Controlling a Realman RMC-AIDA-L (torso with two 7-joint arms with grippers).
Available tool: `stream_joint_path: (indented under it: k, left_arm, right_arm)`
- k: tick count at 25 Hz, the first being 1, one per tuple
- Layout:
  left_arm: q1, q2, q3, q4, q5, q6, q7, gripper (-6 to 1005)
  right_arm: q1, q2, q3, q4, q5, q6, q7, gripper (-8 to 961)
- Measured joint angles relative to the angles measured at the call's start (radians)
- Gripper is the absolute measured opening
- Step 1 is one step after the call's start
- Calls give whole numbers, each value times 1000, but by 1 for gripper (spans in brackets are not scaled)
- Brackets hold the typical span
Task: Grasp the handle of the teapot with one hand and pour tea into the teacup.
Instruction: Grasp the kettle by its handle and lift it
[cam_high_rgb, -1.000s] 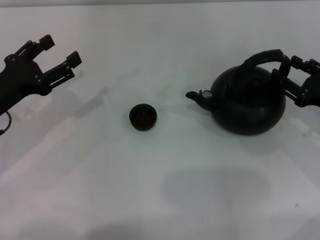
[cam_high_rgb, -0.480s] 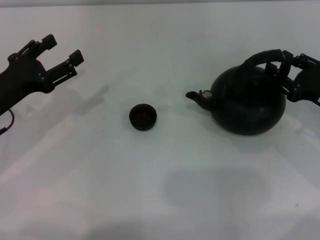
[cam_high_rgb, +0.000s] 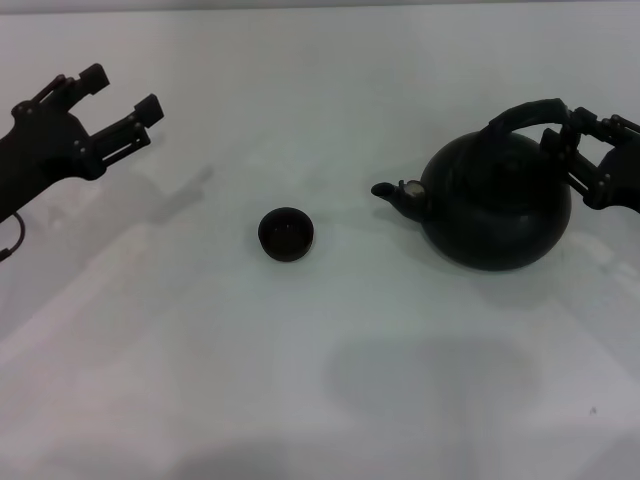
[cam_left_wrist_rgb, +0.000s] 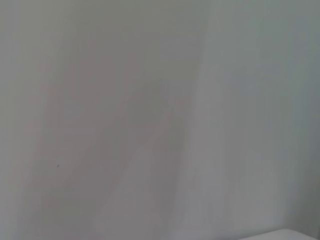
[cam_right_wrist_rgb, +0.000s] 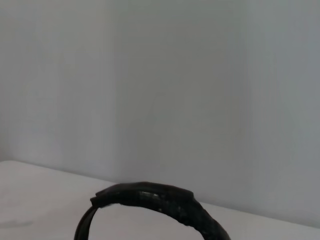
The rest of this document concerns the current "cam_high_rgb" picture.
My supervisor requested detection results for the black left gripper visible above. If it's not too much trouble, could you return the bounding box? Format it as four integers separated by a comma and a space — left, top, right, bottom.
0, 63, 166, 225

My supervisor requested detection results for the small dark brown teacup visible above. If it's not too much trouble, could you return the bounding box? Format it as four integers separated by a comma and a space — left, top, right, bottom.
257, 206, 316, 263

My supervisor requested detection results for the thin black left gripper cable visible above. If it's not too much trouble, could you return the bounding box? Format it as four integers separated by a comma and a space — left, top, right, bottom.
0, 212, 27, 264

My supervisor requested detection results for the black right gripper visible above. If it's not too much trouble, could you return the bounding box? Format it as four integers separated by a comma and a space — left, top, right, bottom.
542, 105, 640, 217

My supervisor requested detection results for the black round teapot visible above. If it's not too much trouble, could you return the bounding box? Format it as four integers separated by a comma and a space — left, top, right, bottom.
370, 98, 573, 273

